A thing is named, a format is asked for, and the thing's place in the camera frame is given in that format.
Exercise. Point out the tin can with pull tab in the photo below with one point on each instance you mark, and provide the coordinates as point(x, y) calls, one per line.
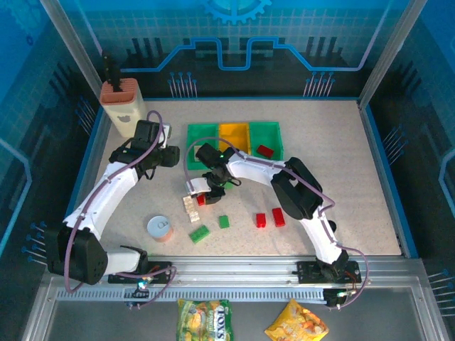
point(160, 227)

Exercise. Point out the aluminium frame post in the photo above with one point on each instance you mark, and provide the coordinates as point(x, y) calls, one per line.
point(71, 42)
point(391, 46)

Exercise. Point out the long cream lego brick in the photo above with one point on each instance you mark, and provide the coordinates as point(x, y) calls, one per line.
point(188, 205)

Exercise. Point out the aluminium frame rail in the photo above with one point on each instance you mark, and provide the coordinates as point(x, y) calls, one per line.
point(231, 270)

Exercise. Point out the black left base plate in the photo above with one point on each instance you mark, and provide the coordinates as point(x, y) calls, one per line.
point(160, 270)

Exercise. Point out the long green lego brick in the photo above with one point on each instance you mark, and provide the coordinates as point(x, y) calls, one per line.
point(199, 234)

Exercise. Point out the yellow snack bag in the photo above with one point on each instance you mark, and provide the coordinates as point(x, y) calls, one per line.
point(295, 323)

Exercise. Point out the cream knife block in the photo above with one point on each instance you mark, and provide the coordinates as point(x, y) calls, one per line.
point(122, 106)

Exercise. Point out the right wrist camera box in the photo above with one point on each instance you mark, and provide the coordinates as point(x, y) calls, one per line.
point(195, 186)

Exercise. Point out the small circuit board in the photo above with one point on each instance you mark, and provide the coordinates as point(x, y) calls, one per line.
point(337, 296)
point(141, 286)

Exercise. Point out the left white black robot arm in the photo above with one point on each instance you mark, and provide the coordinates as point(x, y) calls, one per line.
point(103, 192)

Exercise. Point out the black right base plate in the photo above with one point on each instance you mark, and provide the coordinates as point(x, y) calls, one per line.
point(309, 271)

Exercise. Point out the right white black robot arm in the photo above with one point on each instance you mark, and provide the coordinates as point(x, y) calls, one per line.
point(256, 170)

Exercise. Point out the green plastic bin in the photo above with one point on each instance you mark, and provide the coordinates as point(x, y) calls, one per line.
point(263, 135)
point(199, 133)

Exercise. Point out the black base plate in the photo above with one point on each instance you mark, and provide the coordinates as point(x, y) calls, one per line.
point(309, 271)
point(160, 270)

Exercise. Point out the red lego brick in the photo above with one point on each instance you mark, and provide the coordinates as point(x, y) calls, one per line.
point(278, 217)
point(265, 151)
point(201, 200)
point(260, 220)

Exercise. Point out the green snack bag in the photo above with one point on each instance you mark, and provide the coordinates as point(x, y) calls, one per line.
point(206, 319)

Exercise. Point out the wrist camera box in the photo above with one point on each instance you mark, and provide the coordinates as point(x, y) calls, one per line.
point(195, 186)
point(167, 133)

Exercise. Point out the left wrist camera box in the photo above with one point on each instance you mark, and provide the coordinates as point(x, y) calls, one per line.
point(167, 133)

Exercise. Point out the yellow plastic bin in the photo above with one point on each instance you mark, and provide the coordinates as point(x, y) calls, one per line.
point(234, 133)

